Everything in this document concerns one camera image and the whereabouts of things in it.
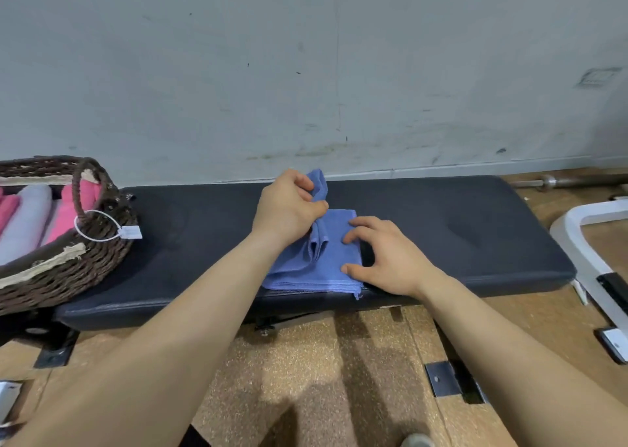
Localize person's left hand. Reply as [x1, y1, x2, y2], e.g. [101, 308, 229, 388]
[251, 168, 329, 254]

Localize person's right hand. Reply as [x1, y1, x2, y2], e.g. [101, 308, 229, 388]
[341, 215, 433, 301]

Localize blue cloth towel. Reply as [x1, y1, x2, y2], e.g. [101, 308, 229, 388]
[261, 168, 365, 300]

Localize person's right forearm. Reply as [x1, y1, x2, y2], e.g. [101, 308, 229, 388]
[416, 266, 628, 447]

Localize person's left forearm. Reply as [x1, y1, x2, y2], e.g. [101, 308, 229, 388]
[7, 230, 296, 447]

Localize black padded bench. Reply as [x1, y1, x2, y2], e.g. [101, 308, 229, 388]
[54, 174, 578, 333]

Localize metal bench foot plate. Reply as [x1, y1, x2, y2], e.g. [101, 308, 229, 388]
[424, 360, 489, 406]

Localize white tag with loop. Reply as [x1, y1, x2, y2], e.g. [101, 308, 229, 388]
[74, 210, 143, 243]

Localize metal barbell bar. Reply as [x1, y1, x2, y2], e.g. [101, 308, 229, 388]
[509, 172, 628, 191]

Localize pink rolled towel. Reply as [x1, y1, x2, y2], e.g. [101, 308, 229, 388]
[41, 179, 103, 247]
[0, 189, 21, 237]

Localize brown wicker basket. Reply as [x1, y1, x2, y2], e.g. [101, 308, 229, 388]
[0, 155, 139, 316]

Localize beige basket liner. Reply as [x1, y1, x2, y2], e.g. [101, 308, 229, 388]
[0, 243, 88, 290]

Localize grey rolled towel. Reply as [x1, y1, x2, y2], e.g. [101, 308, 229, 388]
[0, 184, 54, 266]

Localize black bench foot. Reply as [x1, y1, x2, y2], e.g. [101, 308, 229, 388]
[0, 308, 80, 369]

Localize white plastic object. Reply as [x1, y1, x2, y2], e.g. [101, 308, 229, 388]
[0, 381, 23, 426]

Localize white metal frame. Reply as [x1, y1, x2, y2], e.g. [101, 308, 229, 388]
[549, 198, 628, 365]

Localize grey wall socket plate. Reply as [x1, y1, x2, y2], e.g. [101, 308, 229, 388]
[576, 67, 623, 89]

